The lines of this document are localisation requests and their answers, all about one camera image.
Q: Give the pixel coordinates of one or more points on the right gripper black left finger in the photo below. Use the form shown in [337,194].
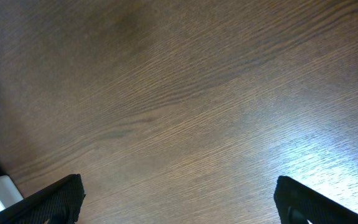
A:
[60,202]

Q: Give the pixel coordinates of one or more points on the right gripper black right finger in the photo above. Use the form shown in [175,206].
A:
[297,203]

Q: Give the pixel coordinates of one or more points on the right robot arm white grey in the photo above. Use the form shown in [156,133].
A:
[61,202]

